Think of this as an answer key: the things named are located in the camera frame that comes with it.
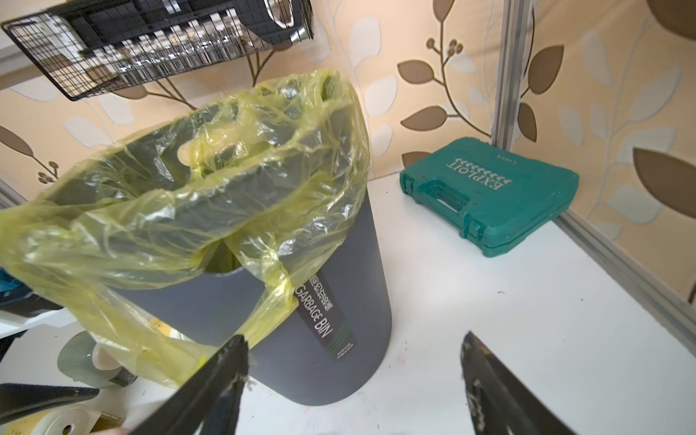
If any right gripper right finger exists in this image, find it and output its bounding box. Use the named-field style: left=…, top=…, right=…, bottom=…
left=460, top=331, right=574, bottom=435

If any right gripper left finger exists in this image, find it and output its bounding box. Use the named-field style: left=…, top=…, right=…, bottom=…
left=132, top=335, right=249, bottom=435

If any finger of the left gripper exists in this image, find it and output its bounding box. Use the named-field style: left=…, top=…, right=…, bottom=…
left=0, top=384, right=100, bottom=424

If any green pencil sharpener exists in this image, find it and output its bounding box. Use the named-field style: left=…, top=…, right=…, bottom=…
left=57, top=331, right=137, bottom=390

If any yellow sharpener back right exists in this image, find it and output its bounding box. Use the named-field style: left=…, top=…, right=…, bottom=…
left=3, top=404, right=124, bottom=435

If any grey trash bin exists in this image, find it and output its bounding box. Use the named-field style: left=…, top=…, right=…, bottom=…
left=119, top=200, right=392, bottom=406

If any green plastic tool case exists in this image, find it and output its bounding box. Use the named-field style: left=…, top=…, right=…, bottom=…
left=400, top=138, right=579, bottom=257

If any green plastic bin liner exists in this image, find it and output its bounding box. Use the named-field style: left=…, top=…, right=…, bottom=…
left=1, top=70, right=371, bottom=387

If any socket set holder black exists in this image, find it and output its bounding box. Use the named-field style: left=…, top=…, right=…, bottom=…
left=48, top=1, right=313, bottom=52

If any black wire basket back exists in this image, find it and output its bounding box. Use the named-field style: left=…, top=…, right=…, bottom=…
left=1, top=9, right=314, bottom=102

